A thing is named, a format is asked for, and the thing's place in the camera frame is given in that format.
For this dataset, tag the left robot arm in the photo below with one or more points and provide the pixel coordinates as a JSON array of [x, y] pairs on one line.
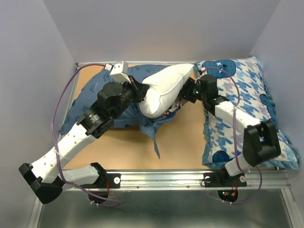
[[46, 177]]

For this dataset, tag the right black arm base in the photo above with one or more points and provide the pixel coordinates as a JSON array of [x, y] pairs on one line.
[[227, 185]]

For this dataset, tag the dark blue lettered pillowcase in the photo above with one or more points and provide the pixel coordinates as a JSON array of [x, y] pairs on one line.
[[100, 107]]

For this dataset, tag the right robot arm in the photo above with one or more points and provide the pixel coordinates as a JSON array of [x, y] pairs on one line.
[[260, 140]]

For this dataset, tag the white pillow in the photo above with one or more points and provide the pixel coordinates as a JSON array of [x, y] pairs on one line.
[[164, 88]]

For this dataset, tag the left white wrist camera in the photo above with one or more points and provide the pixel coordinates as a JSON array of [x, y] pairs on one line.
[[118, 71]]

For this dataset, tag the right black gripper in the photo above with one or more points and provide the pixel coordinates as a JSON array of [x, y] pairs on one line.
[[189, 84]]

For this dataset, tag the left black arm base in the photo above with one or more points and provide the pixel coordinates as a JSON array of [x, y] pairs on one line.
[[106, 182]]

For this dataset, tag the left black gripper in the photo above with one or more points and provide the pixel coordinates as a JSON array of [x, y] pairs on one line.
[[139, 89]]

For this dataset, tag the blue houndstooth bear pillow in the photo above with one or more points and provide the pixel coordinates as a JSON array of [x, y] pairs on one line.
[[241, 81]]

